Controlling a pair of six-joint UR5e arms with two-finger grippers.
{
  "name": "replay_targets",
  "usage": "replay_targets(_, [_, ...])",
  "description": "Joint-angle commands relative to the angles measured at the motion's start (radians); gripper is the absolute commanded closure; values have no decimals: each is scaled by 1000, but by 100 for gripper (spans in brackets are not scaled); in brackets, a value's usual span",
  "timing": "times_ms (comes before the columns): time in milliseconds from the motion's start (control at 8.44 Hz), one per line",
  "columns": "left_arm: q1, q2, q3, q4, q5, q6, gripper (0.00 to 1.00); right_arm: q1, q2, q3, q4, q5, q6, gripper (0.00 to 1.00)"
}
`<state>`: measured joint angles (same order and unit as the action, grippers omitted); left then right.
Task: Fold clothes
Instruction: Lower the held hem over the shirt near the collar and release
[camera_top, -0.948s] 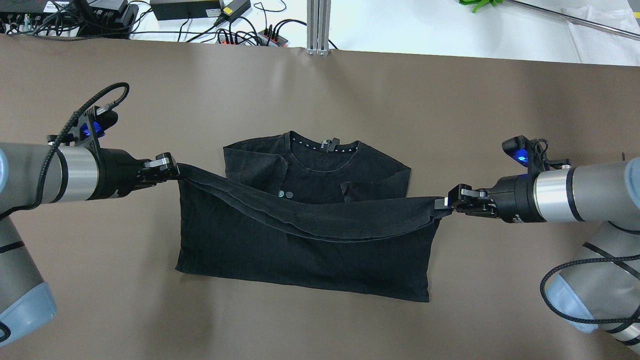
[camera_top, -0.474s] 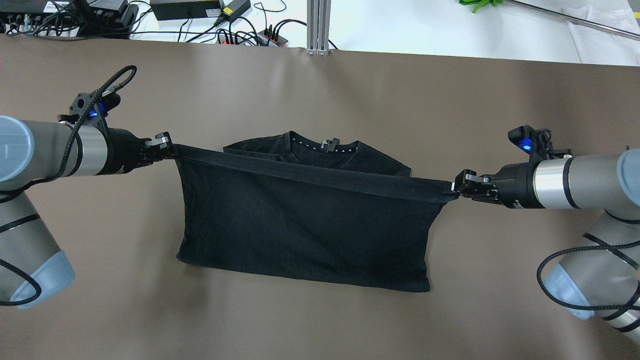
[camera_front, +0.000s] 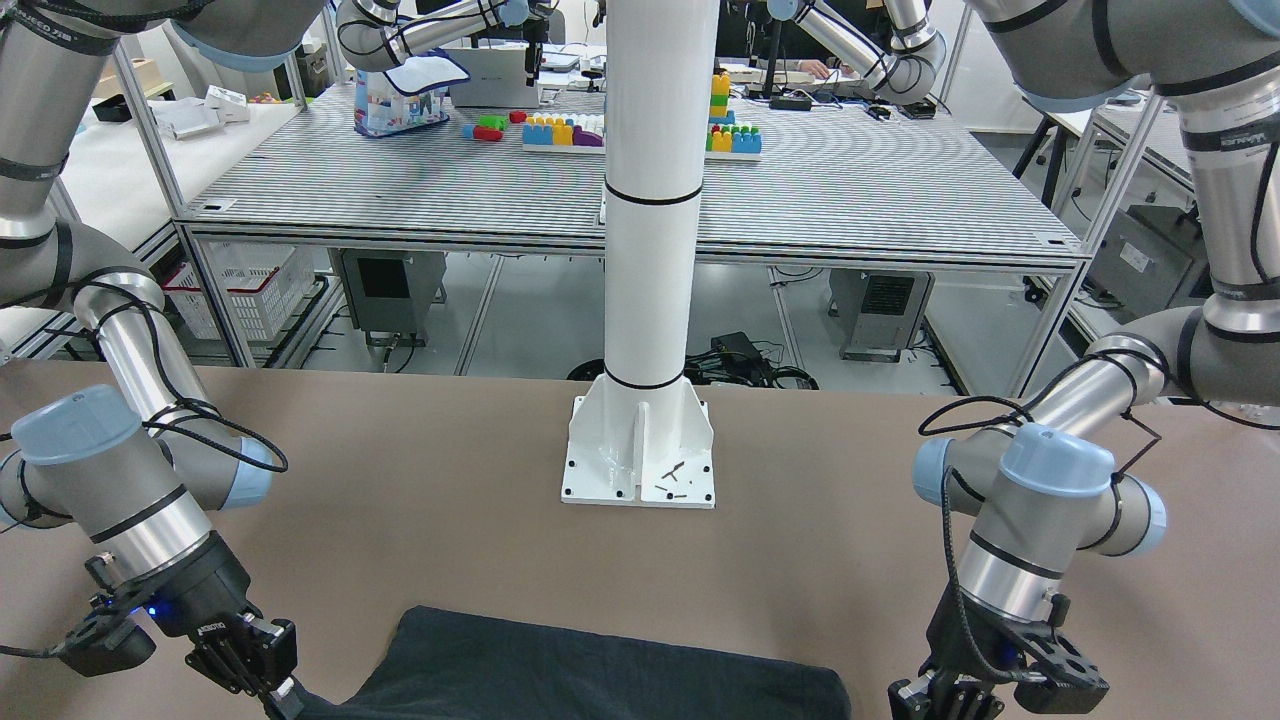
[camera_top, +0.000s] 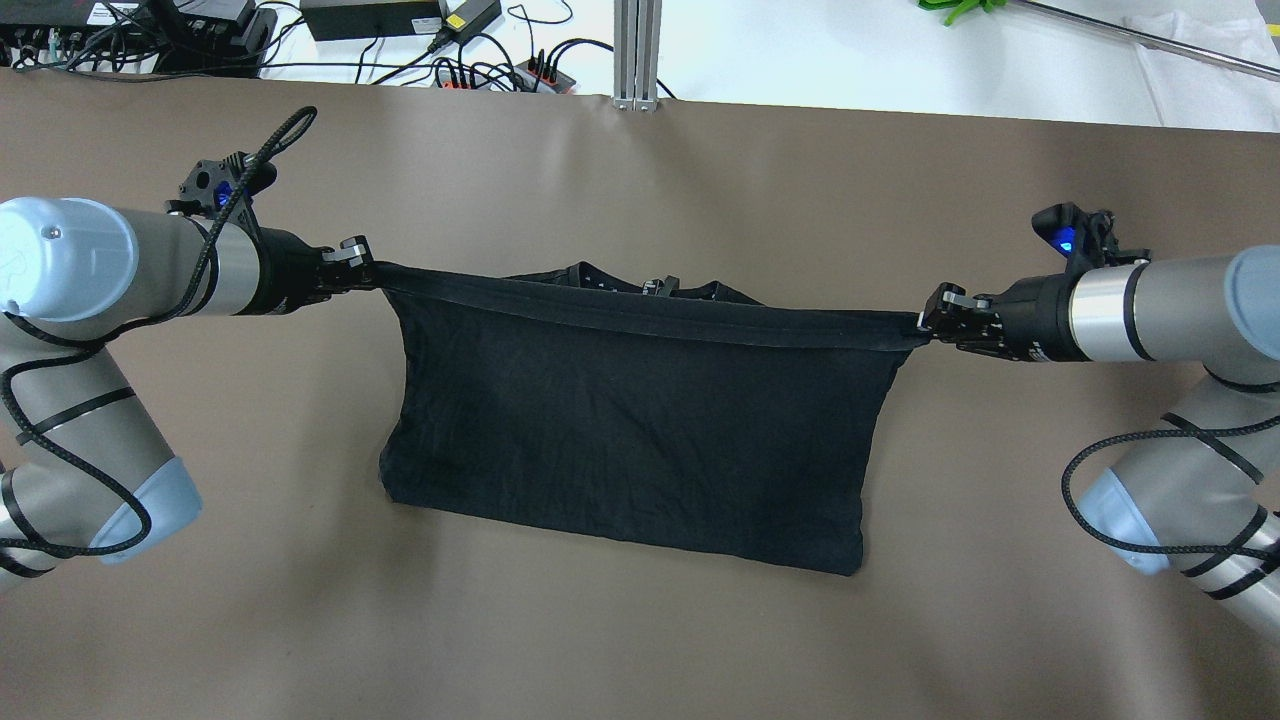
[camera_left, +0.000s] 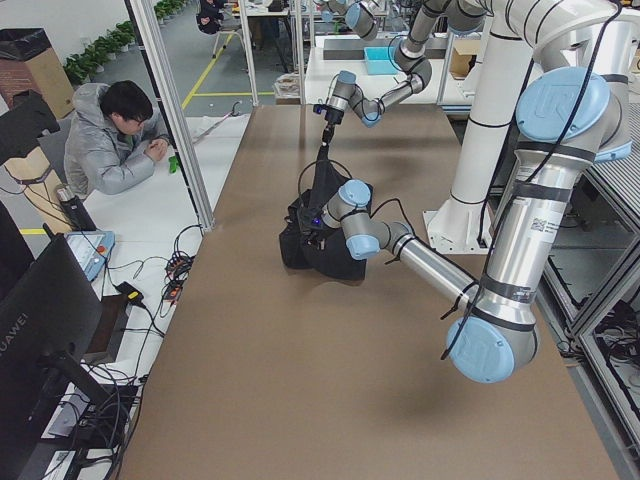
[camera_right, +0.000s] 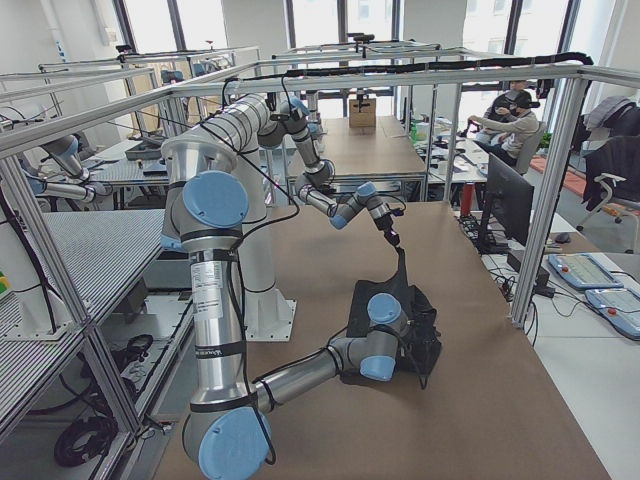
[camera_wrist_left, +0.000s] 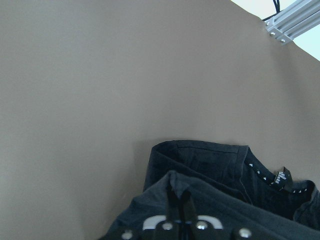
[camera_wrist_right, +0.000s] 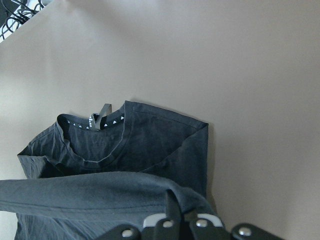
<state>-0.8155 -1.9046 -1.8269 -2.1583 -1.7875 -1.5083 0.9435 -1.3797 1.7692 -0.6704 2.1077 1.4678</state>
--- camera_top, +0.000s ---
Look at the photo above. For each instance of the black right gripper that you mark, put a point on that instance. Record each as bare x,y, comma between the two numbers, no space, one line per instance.
1030,311

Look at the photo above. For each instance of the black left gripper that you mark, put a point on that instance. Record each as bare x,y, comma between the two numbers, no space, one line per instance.
291,266

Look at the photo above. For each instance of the black printed t-shirt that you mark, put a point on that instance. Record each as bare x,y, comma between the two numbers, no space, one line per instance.
565,401

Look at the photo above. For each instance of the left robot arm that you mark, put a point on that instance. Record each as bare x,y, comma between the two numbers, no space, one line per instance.
100,480

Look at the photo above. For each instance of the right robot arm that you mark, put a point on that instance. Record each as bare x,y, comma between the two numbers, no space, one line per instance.
1180,496

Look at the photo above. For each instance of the black power adapter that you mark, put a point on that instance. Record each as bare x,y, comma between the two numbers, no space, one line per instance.
348,20

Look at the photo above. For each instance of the power strip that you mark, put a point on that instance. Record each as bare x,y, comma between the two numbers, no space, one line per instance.
521,79

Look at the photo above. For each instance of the black computer box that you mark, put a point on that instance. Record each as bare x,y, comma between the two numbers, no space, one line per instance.
169,38

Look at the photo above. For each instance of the green object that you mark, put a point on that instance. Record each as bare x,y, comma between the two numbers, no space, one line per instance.
954,9

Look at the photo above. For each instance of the metal rod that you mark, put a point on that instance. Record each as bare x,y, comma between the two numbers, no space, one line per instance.
1155,42

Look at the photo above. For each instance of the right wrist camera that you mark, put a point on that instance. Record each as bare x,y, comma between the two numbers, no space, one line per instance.
1085,239

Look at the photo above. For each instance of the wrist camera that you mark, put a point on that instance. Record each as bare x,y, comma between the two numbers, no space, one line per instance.
1085,239
209,185

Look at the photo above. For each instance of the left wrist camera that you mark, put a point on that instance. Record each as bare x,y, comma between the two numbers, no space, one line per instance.
209,185

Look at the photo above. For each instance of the aluminium frame post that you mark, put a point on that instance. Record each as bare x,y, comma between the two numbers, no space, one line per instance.
635,56

